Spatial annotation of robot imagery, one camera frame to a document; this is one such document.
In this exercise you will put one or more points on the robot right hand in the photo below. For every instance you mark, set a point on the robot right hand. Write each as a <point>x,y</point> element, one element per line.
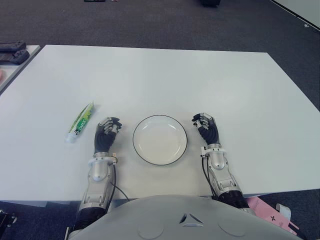
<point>211,132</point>

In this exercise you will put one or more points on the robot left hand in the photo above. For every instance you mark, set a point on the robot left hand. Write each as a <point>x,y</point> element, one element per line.
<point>105,140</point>

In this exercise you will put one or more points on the green white toothpaste tube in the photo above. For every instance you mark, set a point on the green white toothpaste tube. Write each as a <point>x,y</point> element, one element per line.
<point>81,121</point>

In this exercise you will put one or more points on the white plate black rim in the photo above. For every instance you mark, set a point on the white plate black rim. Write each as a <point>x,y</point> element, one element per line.
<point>160,141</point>

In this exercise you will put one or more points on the pink cardboard box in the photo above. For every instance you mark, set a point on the pink cardboard box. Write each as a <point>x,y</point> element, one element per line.
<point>265,212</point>

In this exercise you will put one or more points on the grey robot torso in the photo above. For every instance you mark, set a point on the grey robot torso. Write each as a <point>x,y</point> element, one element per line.
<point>162,217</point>

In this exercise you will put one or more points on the white paper tag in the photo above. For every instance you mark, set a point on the white paper tag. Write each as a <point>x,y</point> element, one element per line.
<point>285,211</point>

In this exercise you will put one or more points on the white side table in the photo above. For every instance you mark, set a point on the white side table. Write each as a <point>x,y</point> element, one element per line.
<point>15,72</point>

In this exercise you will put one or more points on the black game controller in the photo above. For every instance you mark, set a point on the black game controller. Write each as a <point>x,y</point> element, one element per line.
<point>11,46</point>
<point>17,57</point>

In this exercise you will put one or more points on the white board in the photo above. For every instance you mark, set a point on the white board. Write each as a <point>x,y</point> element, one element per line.
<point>305,10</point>

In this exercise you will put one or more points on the black metal bracket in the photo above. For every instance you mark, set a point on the black metal bracket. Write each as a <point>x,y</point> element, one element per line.
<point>6,217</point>

